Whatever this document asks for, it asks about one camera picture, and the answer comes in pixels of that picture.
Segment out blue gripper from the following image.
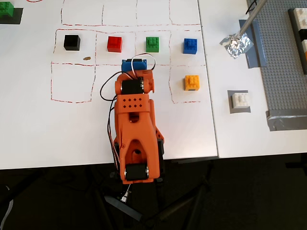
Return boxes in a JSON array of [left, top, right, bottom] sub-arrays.
[[121, 58, 148, 72]]

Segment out white lego block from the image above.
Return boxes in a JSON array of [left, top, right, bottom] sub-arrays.
[[231, 92, 250, 108]]

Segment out green lego block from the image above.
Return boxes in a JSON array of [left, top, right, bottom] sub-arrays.
[[0, 1, 14, 18], [145, 36, 160, 53]]

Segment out red lego block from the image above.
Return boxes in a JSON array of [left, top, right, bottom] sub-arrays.
[[106, 36, 123, 53]]

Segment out blue lego block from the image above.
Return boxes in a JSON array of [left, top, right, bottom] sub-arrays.
[[183, 38, 198, 55]]

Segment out yellow lego block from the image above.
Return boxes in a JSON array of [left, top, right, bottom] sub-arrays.
[[184, 75, 200, 92]]

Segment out black lego block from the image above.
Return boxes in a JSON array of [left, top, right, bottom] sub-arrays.
[[63, 34, 81, 51]]

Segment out grey square tape marker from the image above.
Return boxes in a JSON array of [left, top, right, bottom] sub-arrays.
[[227, 90, 251, 115]]

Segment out black square tape marker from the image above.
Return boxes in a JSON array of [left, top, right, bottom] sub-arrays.
[[0, 8, 24, 25]]

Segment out crumpled aluminium foil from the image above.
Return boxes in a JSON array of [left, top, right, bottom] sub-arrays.
[[219, 32, 254, 59]]

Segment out grey tape strip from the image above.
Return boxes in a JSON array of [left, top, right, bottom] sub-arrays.
[[239, 19, 268, 69]]

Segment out metal pole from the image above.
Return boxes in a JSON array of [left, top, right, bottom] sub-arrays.
[[236, 0, 268, 39]]

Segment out grey lego baseplate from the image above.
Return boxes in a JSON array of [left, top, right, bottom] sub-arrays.
[[247, 0, 307, 113]]

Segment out black tripod stand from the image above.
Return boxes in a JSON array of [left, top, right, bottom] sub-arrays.
[[104, 159, 215, 223]]

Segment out gripper servo cable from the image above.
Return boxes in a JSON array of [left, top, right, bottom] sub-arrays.
[[130, 53, 157, 80]]

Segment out arm servo cable bundle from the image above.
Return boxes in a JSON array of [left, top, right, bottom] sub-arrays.
[[100, 71, 123, 172]]

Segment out thin black cable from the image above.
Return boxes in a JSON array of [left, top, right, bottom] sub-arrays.
[[246, 0, 259, 15]]

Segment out thin cable with white connector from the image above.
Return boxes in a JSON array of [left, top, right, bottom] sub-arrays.
[[121, 183, 132, 203]]

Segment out silver duct tape patch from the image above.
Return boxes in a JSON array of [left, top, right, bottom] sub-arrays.
[[265, 110, 307, 132]]

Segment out black white orange brick wall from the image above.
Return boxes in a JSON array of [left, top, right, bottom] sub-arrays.
[[287, 8, 307, 75]]

